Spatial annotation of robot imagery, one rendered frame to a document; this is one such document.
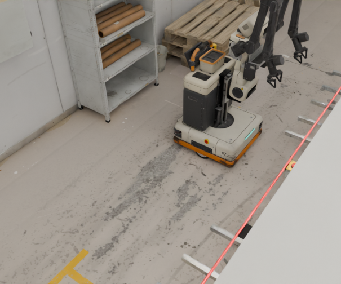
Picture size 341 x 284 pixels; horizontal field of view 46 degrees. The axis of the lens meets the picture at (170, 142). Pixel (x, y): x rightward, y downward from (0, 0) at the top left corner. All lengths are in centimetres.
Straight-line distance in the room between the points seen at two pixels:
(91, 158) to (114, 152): 23
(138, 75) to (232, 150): 174
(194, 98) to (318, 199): 331
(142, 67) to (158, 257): 253
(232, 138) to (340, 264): 346
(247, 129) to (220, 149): 34
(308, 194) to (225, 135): 344
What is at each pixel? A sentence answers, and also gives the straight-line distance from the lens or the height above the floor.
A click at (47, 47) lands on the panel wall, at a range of 407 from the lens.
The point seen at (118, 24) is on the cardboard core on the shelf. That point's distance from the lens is 408.
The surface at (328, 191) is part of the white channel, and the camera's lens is 26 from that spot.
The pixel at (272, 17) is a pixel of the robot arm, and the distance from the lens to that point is 290.
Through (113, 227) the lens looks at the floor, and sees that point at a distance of 335.
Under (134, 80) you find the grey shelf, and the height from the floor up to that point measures 14.
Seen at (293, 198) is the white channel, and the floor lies 246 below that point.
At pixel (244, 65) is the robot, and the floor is 101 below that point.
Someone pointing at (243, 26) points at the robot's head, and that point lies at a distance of 319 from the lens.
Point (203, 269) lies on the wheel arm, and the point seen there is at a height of 86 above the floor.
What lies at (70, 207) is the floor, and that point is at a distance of 356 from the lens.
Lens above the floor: 264
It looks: 41 degrees down
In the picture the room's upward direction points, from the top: 1 degrees counter-clockwise
